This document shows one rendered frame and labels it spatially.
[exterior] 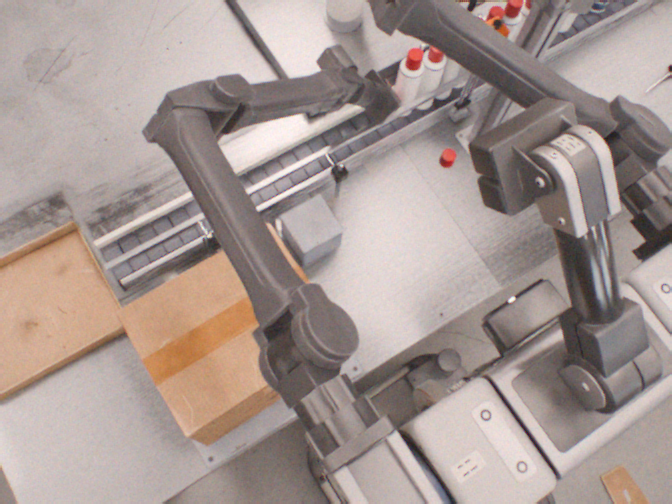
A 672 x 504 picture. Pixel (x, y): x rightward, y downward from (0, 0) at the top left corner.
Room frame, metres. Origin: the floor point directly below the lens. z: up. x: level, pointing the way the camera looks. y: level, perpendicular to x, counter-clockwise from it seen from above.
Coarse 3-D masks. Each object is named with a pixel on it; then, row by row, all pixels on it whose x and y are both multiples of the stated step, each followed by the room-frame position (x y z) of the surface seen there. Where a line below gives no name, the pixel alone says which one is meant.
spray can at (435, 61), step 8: (432, 48) 0.87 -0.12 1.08; (424, 56) 0.88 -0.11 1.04; (432, 56) 0.86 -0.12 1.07; (440, 56) 0.86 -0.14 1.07; (424, 64) 0.86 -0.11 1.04; (432, 64) 0.86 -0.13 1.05; (440, 64) 0.86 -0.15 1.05; (424, 72) 0.86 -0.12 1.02; (432, 72) 0.85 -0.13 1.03; (440, 72) 0.86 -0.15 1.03; (424, 80) 0.85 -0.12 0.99; (432, 80) 0.85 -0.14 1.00; (440, 80) 0.87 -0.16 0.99; (424, 88) 0.85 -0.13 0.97; (432, 88) 0.85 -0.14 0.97; (416, 96) 0.86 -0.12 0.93; (424, 104) 0.85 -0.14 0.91
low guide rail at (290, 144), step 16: (352, 112) 0.79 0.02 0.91; (320, 128) 0.74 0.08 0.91; (288, 144) 0.69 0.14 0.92; (256, 160) 0.64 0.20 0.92; (160, 208) 0.49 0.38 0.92; (176, 208) 0.50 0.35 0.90; (128, 224) 0.44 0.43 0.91; (144, 224) 0.46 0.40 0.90; (96, 240) 0.40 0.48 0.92; (112, 240) 0.41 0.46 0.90
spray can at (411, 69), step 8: (416, 48) 0.86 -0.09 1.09; (408, 56) 0.84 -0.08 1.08; (416, 56) 0.84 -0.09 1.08; (400, 64) 0.85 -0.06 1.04; (408, 64) 0.84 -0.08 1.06; (416, 64) 0.83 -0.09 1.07; (400, 72) 0.84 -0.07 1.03; (408, 72) 0.83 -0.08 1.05; (416, 72) 0.83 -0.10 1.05; (400, 80) 0.83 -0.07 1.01; (408, 80) 0.82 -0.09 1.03; (416, 80) 0.83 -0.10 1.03; (400, 88) 0.83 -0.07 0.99; (408, 88) 0.82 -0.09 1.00; (416, 88) 0.83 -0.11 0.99; (400, 96) 0.83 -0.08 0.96; (408, 96) 0.82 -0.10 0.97; (408, 112) 0.83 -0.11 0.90
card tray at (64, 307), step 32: (0, 256) 0.34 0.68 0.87; (32, 256) 0.37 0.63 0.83; (64, 256) 0.38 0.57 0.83; (0, 288) 0.29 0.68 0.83; (32, 288) 0.30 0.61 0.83; (64, 288) 0.31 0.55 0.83; (96, 288) 0.32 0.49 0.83; (0, 320) 0.22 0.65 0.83; (32, 320) 0.23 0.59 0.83; (64, 320) 0.24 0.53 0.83; (96, 320) 0.25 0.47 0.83; (0, 352) 0.16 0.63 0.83; (32, 352) 0.17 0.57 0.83; (64, 352) 0.18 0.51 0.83; (0, 384) 0.10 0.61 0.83
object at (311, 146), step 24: (624, 0) 1.26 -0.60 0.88; (576, 24) 1.16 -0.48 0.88; (456, 96) 0.90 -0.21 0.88; (360, 120) 0.80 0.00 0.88; (408, 120) 0.82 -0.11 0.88; (312, 144) 0.72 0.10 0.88; (360, 144) 0.74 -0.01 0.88; (264, 168) 0.64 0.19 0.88; (312, 168) 0.66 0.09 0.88; (264, 192) 0.58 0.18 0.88; (168, 216) 0.49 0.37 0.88; (192, 216) 0.50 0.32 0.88; (120, 240) 0.42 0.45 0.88; (144, 240) 0.43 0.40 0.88; (168, 240) 0.44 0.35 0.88; (192, 240) 0.45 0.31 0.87; (144, 264) 0.38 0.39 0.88
